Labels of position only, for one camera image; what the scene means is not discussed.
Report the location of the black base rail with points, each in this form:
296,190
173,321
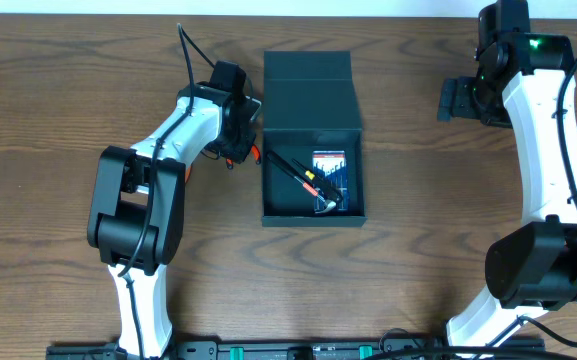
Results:
211,350

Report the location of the orange scraper wooden handle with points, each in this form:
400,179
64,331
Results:
187,173

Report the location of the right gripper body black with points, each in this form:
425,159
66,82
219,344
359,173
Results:
479,99

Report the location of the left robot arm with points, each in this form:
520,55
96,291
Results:
137,213

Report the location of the black yellow screwdriver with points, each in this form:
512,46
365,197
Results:
318,182

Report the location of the precision screwdriver set case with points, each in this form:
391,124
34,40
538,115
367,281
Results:
331,166

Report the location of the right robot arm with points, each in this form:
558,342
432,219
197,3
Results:
524,82

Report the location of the dark green box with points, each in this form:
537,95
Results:
310,104

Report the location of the red-handled pliers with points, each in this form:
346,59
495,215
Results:
254,151

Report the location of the small black-handled claw hammer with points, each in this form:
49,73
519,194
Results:
293,172

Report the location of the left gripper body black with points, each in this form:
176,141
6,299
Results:
238,148

